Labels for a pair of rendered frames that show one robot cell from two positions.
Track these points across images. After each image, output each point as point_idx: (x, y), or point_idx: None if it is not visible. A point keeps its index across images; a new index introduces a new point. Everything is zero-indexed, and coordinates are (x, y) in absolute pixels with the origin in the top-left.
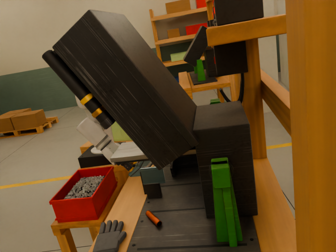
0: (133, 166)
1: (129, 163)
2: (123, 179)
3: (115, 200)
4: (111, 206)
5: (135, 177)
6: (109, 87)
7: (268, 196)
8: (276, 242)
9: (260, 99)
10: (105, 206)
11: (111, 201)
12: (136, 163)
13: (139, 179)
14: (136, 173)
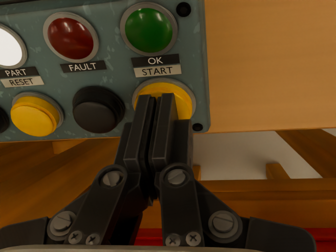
0: (116, 106)
1: (144, 132)
2: (13, 223)
3: (249, 196)
4: (318, 197)
5: (230, 57)
6: None
7: None
8: None
9: None
10: (319, 228)
11: (276, 211)
12: (62, 84)
13: (264, 6)
14: (206, 47)
